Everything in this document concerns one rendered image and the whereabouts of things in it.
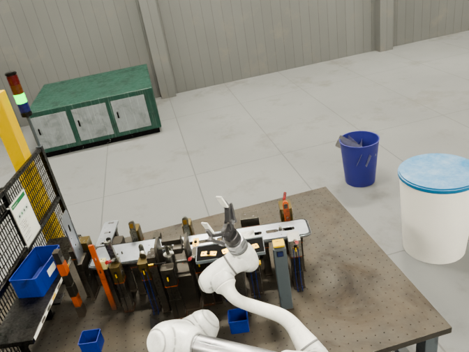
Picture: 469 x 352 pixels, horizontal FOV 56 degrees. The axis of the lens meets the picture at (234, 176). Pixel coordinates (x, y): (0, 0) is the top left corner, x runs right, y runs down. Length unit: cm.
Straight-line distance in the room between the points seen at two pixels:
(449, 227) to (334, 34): 691
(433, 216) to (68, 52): 737
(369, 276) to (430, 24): 893
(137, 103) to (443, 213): 503
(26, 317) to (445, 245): 306
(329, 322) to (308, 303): 18
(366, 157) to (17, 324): 361
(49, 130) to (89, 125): 62
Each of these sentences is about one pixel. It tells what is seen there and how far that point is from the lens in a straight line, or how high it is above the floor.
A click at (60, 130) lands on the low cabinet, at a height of 41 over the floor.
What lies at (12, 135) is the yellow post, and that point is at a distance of 316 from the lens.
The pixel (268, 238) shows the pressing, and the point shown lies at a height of 100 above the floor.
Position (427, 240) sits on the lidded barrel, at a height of 24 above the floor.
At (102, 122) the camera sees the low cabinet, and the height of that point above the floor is 39.
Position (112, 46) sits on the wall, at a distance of 921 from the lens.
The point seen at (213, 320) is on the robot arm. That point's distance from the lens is 214.
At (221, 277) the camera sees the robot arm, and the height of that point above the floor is 132.
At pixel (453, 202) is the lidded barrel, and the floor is 62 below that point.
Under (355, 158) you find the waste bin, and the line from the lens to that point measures 488.
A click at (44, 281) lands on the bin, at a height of 110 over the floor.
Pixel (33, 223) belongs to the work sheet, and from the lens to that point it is 309.
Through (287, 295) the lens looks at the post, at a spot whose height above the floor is 82.
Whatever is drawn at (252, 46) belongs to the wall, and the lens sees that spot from 954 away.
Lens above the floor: 259
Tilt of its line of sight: 28 degrees down
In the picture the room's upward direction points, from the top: 10 degrees counter-clockwise
